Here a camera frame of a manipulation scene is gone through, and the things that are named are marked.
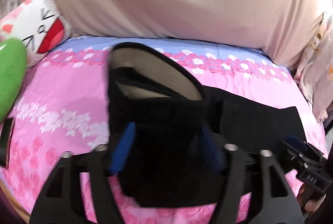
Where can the right hand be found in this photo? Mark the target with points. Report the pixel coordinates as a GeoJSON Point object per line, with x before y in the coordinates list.
{"type": "Point", "coordinates": [310, 206]}

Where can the pink floral bed sheet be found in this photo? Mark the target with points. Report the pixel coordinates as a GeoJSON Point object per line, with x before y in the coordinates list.
{"type": "Point", "coordinates": [63, 106]}

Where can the white cartoon face pillow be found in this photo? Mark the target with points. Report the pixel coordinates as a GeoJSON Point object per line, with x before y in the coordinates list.
{"type": "Point", "coordinates": [39, 25]}

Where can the black pants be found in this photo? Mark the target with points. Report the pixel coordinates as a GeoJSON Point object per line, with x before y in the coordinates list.
{"type": "Point", "coordinates": [166, 167]}

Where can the dark smartphone with red case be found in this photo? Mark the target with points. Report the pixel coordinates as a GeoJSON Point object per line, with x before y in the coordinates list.
{"type": "Point", "coordinates": [6, 133]}

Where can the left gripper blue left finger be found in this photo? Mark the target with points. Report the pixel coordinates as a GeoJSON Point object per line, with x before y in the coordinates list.
{"type": "Point", "coordinates": [122, 149]}

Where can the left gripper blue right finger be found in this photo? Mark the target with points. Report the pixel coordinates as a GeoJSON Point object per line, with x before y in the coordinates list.
{"type": "Point", "coordinates": [214, 157]}

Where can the green plush toy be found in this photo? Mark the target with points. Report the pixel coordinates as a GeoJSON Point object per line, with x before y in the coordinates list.
{"type": "Point", "coordinates": [13, 68]}

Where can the grey beige crumpled garment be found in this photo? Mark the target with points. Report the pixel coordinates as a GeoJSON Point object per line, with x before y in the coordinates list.
{"type": "Point", "coordinates": [314, 72]}

